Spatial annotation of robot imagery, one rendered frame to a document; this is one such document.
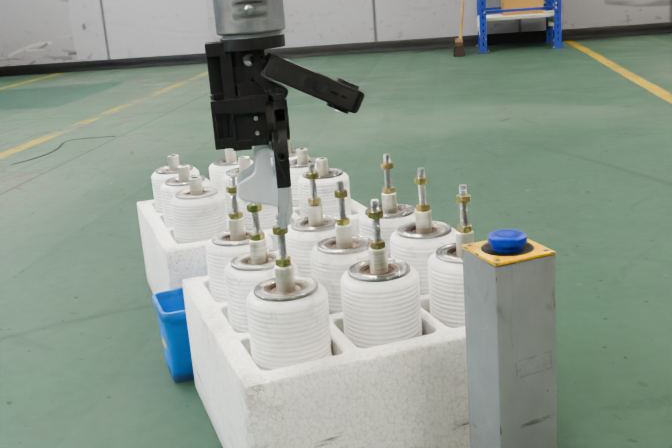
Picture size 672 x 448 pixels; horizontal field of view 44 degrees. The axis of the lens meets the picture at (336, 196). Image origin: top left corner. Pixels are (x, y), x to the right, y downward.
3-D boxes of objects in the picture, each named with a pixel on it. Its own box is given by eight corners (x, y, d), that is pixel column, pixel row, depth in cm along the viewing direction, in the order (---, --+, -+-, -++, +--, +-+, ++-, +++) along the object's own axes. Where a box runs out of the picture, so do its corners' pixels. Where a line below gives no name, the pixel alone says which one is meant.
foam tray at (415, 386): (421, 336, 142) (416, 235, 138) (555, 446, 106) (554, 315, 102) (195, 388, 130) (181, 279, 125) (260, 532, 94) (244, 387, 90)
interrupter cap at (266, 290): (254, 307, 93) (254, 301, 93) (253, 284, 101) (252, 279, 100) (321, 299, 94) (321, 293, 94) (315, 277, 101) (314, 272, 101)
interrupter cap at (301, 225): (286, 235, 120) (285, 230, 120) (296, 220, 127) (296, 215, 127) (338, 233, 119) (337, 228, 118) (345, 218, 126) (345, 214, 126)
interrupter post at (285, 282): (276, 296, 96) (273, 269, 95) (275, 289, 98) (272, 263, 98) (297, 294, 96) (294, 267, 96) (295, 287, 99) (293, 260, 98)
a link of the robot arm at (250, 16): (280, -8, 93) (284, -8, 85) (284, 34, 94) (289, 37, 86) (213, -3, 92) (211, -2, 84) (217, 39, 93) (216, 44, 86)
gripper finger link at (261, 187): (241, 233, 93) (232, 150, 92) (294, 227, 94) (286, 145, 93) (241, 237, 90) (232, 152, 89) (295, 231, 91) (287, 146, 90)
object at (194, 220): (228, 277, 158) (217, 184, 153) (240, 293, 149) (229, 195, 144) (177, 287, 155) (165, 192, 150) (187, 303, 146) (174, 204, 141)
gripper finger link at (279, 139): (274, 186, 93) (266, 108, 92) (289, 184, 94) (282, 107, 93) (275, 189, 89) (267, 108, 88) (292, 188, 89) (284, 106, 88)
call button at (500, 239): (513, 244, 89) (513, 225, 88) (534, 254, 85) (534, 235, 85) (480, 250, 87) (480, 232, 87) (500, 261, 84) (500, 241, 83)
